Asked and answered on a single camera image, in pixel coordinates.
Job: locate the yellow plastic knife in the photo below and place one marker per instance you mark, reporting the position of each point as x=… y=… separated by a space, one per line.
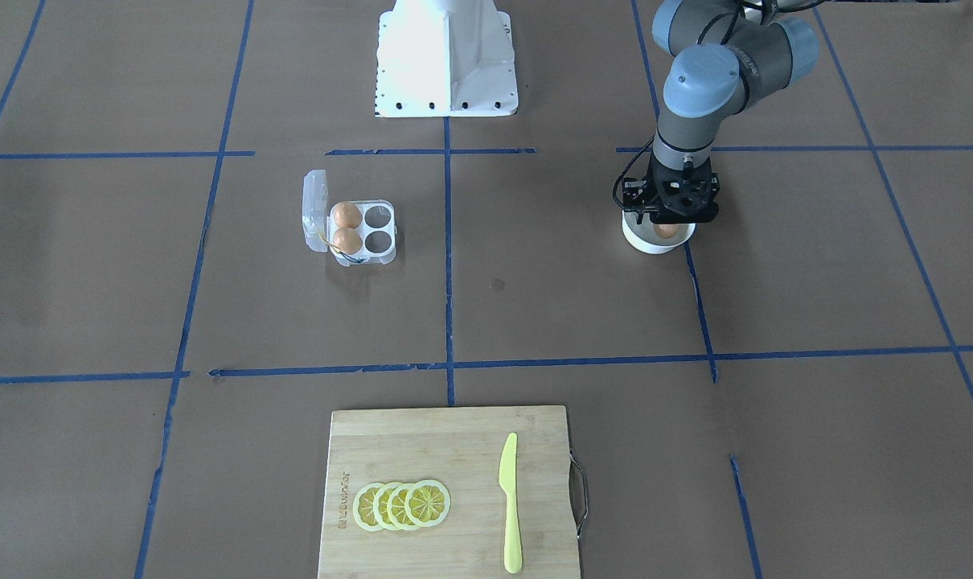
x=512 y=532

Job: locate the brown egg slot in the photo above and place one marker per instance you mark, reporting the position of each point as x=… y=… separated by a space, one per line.
x=347 y=241
x=346 y=214

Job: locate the clear plastic egg carton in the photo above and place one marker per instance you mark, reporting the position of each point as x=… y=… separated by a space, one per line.
x=379 y=227

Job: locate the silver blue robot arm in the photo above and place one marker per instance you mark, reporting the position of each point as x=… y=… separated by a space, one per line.
x=721 y=64

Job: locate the white ceramic bowl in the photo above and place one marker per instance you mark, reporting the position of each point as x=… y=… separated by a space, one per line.
x=645 y=237

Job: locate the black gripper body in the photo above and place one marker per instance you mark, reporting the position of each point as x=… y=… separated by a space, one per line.
x=636 y=195

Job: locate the brown egg front slot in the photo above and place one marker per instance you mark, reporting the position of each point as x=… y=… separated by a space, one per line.
x=347 y=241

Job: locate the brown egg back slot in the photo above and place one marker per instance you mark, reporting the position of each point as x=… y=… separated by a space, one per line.
x=346 y=214

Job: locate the brown egg from bowl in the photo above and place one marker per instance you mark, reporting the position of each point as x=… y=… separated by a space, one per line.
x=666 y=231

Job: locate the bamboo cutting board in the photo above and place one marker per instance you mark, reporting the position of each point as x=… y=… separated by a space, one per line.
x=461 y=448

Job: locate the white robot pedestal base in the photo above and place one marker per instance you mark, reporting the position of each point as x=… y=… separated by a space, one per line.
x=445 y=59

